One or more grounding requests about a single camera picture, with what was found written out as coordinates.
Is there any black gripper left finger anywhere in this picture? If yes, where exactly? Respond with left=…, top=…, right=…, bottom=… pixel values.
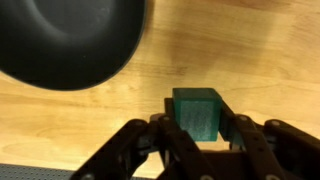
left=70, top=98, right=214, bottom=180

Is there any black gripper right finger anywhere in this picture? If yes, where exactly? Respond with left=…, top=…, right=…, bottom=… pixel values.
left=219, top=102, right=320, bottom=180

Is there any green cube block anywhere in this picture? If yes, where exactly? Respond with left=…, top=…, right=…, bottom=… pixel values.
left=172, top=88, right=222, bottom=142

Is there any black bowl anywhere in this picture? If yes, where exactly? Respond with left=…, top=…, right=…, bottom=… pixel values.
left=0, top=0, right=148, bottom=91

